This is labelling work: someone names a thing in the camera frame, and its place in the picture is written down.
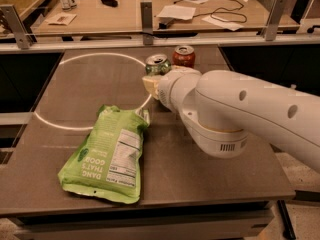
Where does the green snack bag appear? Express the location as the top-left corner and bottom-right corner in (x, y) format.
(58, 105), (150, 204)

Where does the black computer mouse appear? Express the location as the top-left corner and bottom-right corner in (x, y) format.
(101, 0), (118, 7)

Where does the right metal bracket post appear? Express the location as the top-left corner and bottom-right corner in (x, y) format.
(261, 0), (287, 41)

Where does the black cable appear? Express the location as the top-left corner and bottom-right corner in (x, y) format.
(181, 0), (248, 24)

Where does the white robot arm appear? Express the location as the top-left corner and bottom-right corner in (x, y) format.
(143, 67), (320, 172)

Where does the small paper card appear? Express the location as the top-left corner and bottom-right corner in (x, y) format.
(46, 12), (76, 26)

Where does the green soda can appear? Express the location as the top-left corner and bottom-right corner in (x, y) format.
(145, 54), (171, 75)

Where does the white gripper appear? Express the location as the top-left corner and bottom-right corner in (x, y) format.
(142, 65), (202, 112)

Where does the left metal bracket post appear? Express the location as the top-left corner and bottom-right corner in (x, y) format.
(0, 4), (33, 49)

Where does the metal bracket post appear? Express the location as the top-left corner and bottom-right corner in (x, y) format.
(140, 1), (153, 45)
(0, 4), (33, 49)
(261, 0), (287, 41)

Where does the white paper sheet centre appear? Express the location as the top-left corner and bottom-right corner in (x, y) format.
(157, 5), (196, 20)

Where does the white paper sheet right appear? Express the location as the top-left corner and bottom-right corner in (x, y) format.
(203, 16), (242, 31)

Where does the middle metal bracket post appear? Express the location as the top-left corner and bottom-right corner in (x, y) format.
(140, 1), (153, 45)

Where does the orange-red coke can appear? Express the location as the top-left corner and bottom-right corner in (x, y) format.
(172, 45), (195, 68)

